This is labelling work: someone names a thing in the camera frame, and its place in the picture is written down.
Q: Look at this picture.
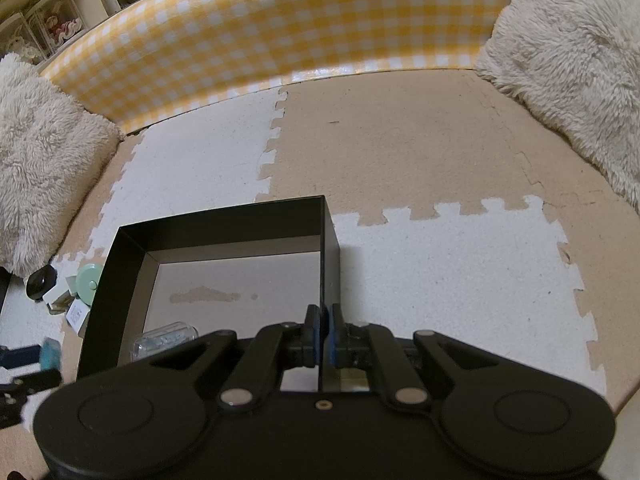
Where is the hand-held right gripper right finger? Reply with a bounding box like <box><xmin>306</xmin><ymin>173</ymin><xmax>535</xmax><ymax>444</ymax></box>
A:
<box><xmin>326</xmin><ymin>304</ymin><xmax>507</xmax><ymax>416</ymax></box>

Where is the yellow checked bumper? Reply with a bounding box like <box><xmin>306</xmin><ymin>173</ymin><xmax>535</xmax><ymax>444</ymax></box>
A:
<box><xmin>40</xmin><ymin>0</ymin><xmax>524</xmax><ymax>137</ymax></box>

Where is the white foam mat tile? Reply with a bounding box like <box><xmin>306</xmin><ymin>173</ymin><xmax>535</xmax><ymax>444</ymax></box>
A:
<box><xmin>95</xmin><ymin>86</ymin><xmax>290</xmax><ymax>263</ymax></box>
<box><xmin>334</xmin><ymin>195</ymin><xmax>609</xmax><ymax>403</ymax></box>
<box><xmin>0</xmin><ymin>252</ymin><xmax>108</xmax><ymax>386</ymax></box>

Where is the small tan metallic object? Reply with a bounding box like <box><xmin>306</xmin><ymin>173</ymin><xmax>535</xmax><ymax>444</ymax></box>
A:
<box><xmin>47</xmin><ymin>291</ymin><xmax>73</xmax><ymax>317</ymax></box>

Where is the black cardboard box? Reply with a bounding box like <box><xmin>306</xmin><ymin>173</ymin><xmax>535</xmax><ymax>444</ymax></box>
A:
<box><xmin>76</xmin><ymin>195</ymin><xmax>342</xmax><ymax>393</ymax></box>

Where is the small white box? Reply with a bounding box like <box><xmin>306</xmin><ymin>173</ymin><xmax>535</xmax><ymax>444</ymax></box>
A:
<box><xmin>65</xmin><ymin>301</ymin><xmax>92</xmax><ymax>337</ymax></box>

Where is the clear display case with doll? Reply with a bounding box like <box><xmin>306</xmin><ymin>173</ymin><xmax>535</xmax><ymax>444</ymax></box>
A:
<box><xmin>0</xmin><ymin>11</ymin><xmax>41</xmax><ymax>63</ymax></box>
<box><xmin>26</xmin><ymin>0</ymin><xmax>86</xmax><ymax>57</ymax></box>

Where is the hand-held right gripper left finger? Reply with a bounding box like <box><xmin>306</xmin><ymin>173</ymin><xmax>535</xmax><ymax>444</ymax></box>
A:
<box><xmin>145</xmin><ymin>304</ymin><xmax>326</xmax><ymax>416</ymax></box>

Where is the beige foam mat tile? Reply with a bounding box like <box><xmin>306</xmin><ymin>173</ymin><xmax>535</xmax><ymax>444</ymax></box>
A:
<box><xmin>257</xmin><ymin>69</ymin><xmax>548</xmax><ymax>222</ymax></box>
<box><xmin>470</xmin><ymin>70</ymin><xmax>640</xmax><ymax>413</ymax></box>
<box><xmin>60</xmin><ymin>132</ymin><xmax>147</xmax><ymax>263</ymax></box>

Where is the mint green tape measure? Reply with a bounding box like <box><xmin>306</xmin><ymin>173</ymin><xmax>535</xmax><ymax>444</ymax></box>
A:
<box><xmin>75</xmin><ymin>264</ymin><xmax>106</xmax><ymax>308</ymax></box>

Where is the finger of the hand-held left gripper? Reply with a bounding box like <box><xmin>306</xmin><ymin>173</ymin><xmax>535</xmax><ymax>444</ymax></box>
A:
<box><xmin>0</xmin><ymin>339</ymin><xmax>62</xmax><ymax>370</ymax></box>
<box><xmin>0</xmin><ymin>369</ymin><xmax>62</xmax><ymax>402</ymax></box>

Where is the fluffy cream cushion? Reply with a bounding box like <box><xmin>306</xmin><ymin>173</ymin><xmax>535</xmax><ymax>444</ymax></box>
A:
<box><xmin>0</xmin><ymin>52</ymin><xmax>124</xmax><ymax>279</ymax></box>
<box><xmin>474</xmin><ymin>0</ymin><xmax>640</xmax><ymax>211</ymax></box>

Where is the black round object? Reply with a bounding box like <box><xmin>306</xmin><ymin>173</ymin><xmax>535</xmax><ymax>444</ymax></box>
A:
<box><xmin>26</xmin><ymin>266</ymin><xmax>57</xmax><ymax>301</ymax></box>

